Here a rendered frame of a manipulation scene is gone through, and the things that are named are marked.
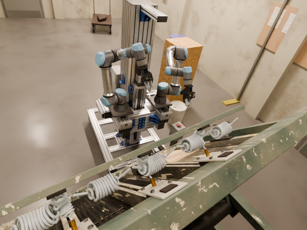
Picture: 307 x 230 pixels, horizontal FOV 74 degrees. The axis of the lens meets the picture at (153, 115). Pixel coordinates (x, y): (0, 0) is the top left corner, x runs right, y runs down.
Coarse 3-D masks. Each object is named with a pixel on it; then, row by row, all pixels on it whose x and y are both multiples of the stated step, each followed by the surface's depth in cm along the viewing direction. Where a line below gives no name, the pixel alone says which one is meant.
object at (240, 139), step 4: (236, 136) 142; (240, 136) 137; (248, 136) 129; (252, 136) 126; (224, 140) 146; (228, 140) 143; (232, 140) 140; (236, 140) 137; (240, 140) 134; (244, 140) 132; (204, 144) 165; (208, 144) 161; (212, 144) 157; (216, 144) 154; (220, 144) 150; (224, 144) 147; (228, 144) 144; (232, 144) 141; (176, 148) 200; (180, 148) 194; (184, 148) 189
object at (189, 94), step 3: (186, 87) 178; (189, 87) 173; (186, 90) 178; (189, 90) 174; (183, 93) 180; (186, 93) 176; (189, 93) 176; (192, 93) 176; (186, 96) 179; (189, 96) 175; (192, 96) 176
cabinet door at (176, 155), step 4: (172, 152) 192; (176, 152) 184; (180, 152) 176; (184, 152) 170; (192, 152) 164; (168, 156) 181; (172, 156) 173; (176, 156) 166; (180, 156) 158; (184, 156) 159; (168, 160) 161; (172, 160) 154; (176, 160) 155
